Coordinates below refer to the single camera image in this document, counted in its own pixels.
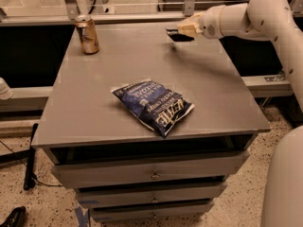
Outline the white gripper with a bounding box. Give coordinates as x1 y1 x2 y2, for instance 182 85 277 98
177 5 225 39

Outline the blue rxbar wrapper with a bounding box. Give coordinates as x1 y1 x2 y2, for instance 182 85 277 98
166 28 193 42

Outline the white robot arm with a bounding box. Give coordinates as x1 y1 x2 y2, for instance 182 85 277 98
177 0 303 227

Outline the blue kettle chips bag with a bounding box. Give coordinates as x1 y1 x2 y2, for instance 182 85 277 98
112 79 194 138

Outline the gold soda can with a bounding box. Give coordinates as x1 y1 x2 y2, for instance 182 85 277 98
75 15 99 54

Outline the grey drawer cabinet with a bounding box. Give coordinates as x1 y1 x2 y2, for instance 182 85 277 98
32 20 272 224

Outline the top grey drawer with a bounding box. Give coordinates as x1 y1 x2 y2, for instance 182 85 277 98
52 150 249 188

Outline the grey drawer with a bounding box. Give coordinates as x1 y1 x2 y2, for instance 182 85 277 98
91 200 213 222
52 150 249 188
76 181 227 208

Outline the middle grey drawer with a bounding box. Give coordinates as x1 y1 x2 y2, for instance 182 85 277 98
76 181 227 208

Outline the bottom grey drawer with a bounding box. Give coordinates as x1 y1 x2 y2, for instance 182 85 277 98
91 200 213 222

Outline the black pole on floor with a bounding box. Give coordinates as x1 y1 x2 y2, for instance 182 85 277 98
23 122 40 191

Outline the black shoe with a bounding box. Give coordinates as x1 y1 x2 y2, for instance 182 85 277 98
0 206 26 227

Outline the grey metal railing frame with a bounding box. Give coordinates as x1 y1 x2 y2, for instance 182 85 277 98
0 0 303 114

